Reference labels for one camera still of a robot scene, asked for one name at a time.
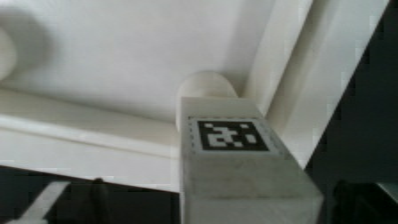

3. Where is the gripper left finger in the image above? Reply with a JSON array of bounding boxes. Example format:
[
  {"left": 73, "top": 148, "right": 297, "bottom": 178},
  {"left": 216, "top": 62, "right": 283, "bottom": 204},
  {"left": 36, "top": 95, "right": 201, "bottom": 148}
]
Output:
[{"left": 17, "top": 179, "right": 113, "bottom": 224}]

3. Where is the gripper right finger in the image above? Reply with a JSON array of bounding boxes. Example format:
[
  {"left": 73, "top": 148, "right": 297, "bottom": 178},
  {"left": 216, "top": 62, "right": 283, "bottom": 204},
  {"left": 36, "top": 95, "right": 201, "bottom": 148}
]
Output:
[{"left": 333, "top": 181, "right": 398, "bottom": 224}]

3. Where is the white table leg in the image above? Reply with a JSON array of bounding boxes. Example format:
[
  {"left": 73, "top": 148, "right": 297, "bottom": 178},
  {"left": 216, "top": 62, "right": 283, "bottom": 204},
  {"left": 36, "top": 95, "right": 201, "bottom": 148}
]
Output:
[{"left": 177, "top": 71, "right": 324, "bottom": 224}]

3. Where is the white square table top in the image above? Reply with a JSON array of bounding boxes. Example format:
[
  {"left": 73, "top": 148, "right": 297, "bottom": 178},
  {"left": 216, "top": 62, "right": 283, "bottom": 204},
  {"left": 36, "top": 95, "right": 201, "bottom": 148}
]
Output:
[{"left": 0, "top": 0, "right": 393, "bottom": 191}]

